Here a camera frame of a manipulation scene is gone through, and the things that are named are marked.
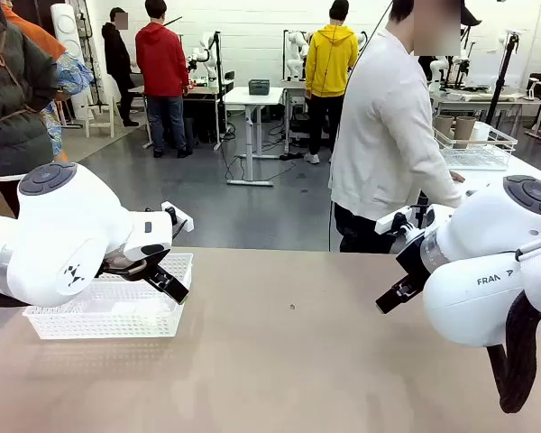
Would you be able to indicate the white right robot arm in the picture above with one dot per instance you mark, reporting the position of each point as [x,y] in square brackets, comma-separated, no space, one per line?
[487,252]

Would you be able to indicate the person's right forearm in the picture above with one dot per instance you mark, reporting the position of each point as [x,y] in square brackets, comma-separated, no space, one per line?
[446,185]

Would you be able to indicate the white step stool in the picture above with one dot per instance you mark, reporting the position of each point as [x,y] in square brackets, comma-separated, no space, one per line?
[100,108]

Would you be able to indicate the white perforated plastic basket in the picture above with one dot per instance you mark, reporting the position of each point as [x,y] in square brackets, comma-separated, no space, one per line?
[117,322]

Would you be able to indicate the wooden top workbench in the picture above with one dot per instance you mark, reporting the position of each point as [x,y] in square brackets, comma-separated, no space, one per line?
[203,90]

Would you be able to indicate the mannequin in green jacket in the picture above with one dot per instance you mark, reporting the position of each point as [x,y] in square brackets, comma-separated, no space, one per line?
[22,99]

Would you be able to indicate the tall white tower fan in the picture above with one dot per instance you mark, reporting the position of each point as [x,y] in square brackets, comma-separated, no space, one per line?
[65,22]

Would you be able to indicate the black tripod stand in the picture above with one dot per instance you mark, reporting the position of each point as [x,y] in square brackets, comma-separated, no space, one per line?
[505,72]

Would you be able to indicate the blue patterned garment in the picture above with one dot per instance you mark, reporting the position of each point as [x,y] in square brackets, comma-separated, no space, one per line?
[72,72]

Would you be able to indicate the white cup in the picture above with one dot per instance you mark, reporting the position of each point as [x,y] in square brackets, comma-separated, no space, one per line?
[481,131]

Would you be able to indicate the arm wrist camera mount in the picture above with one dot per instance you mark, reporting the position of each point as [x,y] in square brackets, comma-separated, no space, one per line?
[387,223]
[187,224]

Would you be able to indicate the person in red hoodie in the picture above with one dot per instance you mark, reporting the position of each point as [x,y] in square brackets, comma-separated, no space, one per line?
[162,58]

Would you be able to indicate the white standing desk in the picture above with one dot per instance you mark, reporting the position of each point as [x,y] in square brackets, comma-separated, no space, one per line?
[239,97]

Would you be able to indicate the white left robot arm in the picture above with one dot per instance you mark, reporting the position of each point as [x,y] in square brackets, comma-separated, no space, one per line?
[63,225]

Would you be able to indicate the person in white sweater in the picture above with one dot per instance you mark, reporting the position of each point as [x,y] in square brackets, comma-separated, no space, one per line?
[378,135]

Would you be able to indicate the person in yellow hoodie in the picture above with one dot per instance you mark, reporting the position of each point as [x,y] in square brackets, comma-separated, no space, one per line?
[331,58]

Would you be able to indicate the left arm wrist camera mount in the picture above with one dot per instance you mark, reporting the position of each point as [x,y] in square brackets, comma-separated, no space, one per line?
[187,224]

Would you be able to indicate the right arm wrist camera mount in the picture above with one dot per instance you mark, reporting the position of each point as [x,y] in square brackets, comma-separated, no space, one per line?
[387,223]

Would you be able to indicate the long white workbench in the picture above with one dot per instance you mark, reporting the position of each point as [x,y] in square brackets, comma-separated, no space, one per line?
[523,103]

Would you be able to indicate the mannequin in orange clothes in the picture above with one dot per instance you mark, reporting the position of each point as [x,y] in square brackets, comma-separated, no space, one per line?
[40,40]

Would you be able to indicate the person in black hoodie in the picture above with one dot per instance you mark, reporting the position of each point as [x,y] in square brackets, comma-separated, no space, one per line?
[117,54]

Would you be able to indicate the white side table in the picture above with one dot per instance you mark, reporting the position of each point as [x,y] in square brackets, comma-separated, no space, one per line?
[527,167]

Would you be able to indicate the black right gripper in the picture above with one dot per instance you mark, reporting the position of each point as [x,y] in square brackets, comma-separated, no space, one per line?
[412,259]

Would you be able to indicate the dark grey storage basket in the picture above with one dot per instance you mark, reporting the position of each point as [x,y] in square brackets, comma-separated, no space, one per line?
[259,88]

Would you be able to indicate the person's left hand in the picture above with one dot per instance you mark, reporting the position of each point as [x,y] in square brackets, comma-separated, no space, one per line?
[456,177]

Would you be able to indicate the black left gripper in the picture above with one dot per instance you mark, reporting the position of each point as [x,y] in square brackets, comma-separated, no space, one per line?
[151,260]

